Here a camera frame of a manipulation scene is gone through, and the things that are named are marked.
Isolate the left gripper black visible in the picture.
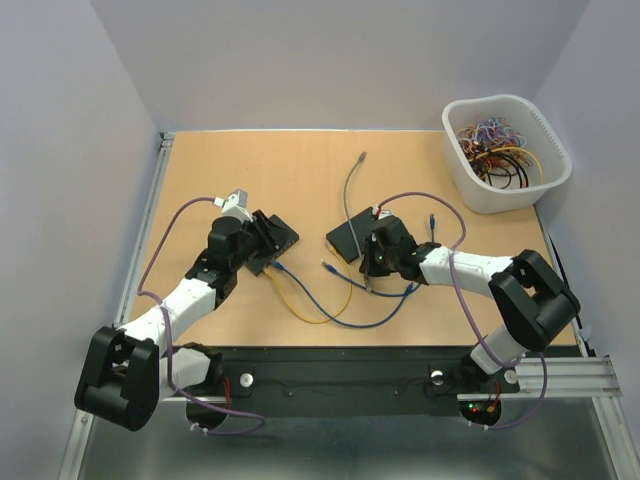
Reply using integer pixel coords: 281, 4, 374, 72
230, 210, 293, 272

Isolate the black network switch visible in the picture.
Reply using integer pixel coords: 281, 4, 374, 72
246, 214, 300, 276
325, 207, 374, 263

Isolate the grey ethernet cable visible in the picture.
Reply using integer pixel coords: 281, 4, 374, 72
343, 150, 374, 294

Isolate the yellow ethernet cable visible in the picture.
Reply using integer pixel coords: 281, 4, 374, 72
264, 242, 354, 326

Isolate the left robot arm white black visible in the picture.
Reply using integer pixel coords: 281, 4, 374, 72
74, 210, 287, 431

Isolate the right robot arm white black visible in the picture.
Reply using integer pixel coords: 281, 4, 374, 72
360, 215, 581, 390

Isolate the white plastic bin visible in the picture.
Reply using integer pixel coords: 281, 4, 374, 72
441, 94, 572, 214

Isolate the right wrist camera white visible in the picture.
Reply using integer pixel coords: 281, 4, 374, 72
371, 205, 393, 221

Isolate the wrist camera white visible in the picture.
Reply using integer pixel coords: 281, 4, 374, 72
213, 189, 253, 222
371, 205, 393, 221

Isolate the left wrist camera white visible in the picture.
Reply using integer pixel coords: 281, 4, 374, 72
213, 189, 253, 222

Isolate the aluminium frame rail left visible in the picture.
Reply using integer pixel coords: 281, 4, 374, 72
111, 132, 175, 328

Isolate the aluminium frame rail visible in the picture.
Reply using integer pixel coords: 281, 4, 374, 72
111, 132, 175, 328
79, 355, 624, 401

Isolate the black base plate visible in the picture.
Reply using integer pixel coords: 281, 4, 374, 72
184, 344, 521, 419

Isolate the tangle of coloured wires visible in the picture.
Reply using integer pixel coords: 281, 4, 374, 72
457, 113, 545, 190

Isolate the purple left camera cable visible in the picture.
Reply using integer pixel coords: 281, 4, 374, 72
137, 197, 267, 436

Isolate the aluminium frame rail front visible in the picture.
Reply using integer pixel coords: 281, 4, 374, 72
79, 355, 624, 401

